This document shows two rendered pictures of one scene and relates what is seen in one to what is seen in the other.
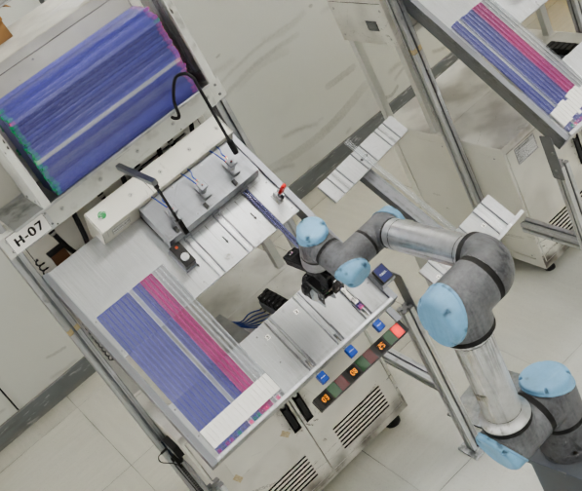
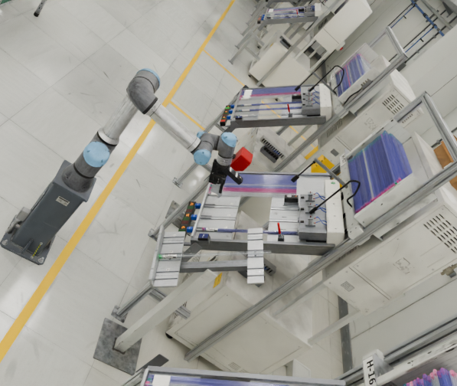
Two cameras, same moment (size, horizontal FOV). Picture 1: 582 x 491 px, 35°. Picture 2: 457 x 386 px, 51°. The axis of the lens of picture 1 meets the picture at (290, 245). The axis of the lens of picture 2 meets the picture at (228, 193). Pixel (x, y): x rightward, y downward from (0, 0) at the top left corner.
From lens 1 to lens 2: 3.05 m
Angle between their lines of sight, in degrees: 78
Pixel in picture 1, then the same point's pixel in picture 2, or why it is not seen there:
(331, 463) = not seen: hidden behind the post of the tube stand
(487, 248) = (143, 83)
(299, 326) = (222, 212)
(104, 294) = (303, 182)
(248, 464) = not seen: hidden behind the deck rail
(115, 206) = (332, 187)
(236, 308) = (273, 286)
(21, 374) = (363, 342)
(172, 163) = (334, 208)
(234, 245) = (278, 217)
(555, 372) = (94, 150)
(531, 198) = not seen: outside the picture
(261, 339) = (233, 202)
